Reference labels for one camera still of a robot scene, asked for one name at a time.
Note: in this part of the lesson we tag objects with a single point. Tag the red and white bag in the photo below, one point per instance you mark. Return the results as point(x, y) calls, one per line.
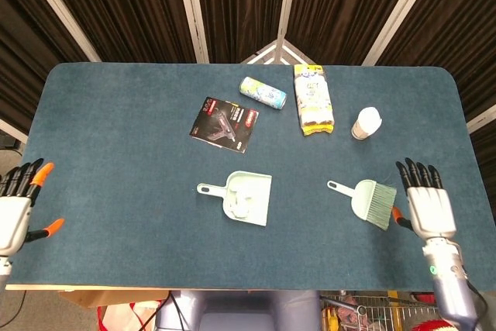
point(124, 317)

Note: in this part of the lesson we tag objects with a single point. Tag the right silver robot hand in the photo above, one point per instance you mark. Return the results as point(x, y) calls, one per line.
point(430, 211)

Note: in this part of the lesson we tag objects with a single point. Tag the red knitted hat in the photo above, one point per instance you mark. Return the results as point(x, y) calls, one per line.
point(434, 326)

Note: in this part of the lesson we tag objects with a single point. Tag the purple-grey robot torso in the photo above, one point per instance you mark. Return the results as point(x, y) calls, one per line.
point(240, 311)

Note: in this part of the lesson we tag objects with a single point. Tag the small white bottle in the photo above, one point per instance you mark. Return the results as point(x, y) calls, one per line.
point(366, 123)

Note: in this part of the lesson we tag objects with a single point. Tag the patterned drink can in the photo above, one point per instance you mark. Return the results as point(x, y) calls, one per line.
point(261, 92)

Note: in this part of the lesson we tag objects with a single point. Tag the mint green hand broom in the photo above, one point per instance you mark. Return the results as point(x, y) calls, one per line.
point(366, 199)

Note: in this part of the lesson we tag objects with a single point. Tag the black product package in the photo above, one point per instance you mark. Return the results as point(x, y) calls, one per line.
point(224, 123)

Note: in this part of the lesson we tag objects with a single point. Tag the yellow sponge pack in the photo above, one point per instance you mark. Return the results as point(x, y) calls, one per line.
point(314, 100)

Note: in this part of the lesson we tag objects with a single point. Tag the white paper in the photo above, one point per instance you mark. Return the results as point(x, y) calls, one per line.
point(242, 203)

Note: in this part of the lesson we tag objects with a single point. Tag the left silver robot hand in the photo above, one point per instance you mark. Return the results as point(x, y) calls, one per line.
point(13, 218)

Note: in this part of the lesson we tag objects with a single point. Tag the blue felt table mat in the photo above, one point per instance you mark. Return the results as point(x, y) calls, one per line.
point(116, 133)

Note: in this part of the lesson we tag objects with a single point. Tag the dark brown curtain panel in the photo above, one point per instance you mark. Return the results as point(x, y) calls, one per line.
point(345, 5)
point(124, 9)
point(240, 1)
point(457, 28)
point(23, 56)

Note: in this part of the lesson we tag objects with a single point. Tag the right purple-grey robot arm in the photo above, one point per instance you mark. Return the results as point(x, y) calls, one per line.
point(449, 284)

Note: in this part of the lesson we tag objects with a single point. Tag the white partition base foot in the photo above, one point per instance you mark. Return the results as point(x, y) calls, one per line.
point(277, 54)

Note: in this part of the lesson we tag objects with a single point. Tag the brown cardboard box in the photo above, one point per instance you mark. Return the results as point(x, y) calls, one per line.
point(100, 298)

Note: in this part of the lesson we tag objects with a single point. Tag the mint green dustpan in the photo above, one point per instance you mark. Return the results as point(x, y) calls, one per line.
point(255, 199)

